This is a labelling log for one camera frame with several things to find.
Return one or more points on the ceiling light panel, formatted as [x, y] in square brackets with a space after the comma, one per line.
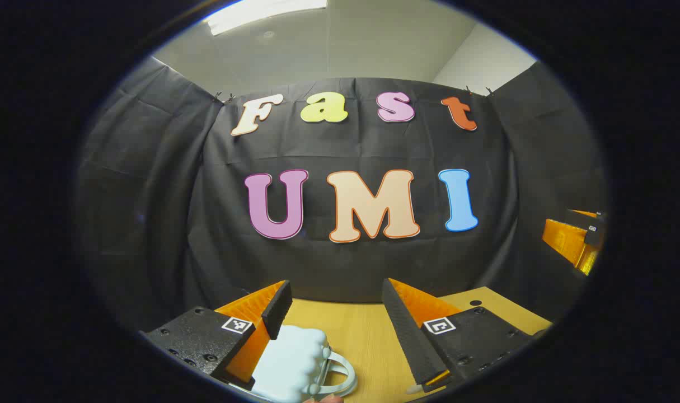
[261, 12]

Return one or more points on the black backdrop cloth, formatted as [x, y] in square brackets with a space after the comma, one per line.
[345, 257]

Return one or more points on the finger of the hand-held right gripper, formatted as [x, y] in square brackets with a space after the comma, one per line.
[563, 238]

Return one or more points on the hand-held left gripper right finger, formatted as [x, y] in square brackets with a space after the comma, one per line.
[407, 336]

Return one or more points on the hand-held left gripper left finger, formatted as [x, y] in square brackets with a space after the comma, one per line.
[277, 310]

